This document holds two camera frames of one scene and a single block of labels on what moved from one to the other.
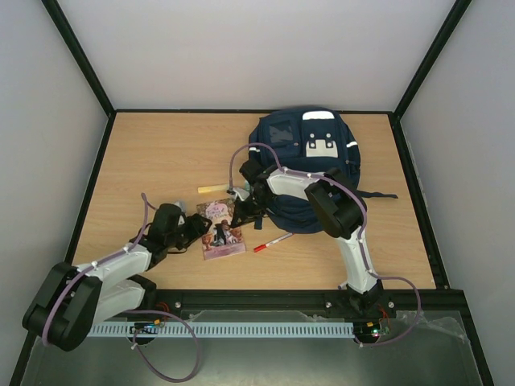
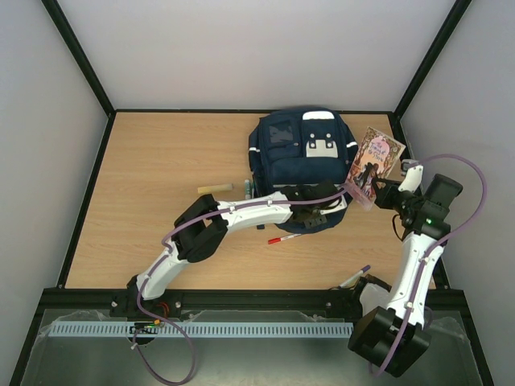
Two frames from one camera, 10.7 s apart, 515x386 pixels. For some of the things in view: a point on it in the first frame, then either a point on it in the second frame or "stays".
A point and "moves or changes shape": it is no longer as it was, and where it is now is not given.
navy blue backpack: x=312 y=140 stays
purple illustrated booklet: x=220 y=239 moves or changes shape
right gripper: x=249 y=199 -> x=387 y=196
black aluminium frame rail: x=170 y=304 stays
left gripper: x=199 y=228 -> x=311 y=223
